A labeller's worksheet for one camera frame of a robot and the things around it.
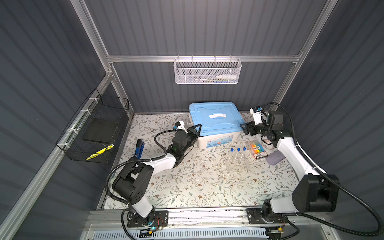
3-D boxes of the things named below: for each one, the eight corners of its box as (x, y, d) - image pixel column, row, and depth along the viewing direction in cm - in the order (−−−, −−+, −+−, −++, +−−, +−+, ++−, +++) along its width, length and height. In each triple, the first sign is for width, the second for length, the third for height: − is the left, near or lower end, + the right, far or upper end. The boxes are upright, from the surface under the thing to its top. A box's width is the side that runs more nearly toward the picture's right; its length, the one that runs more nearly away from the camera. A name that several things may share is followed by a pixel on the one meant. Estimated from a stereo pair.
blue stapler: (134, 158, 97) (132, 155, 94) (139, 142, 106) (137, 138, 102) (141, 158, 97) (139, 155, 94) (145, 142, 105) (143, 138, 102)
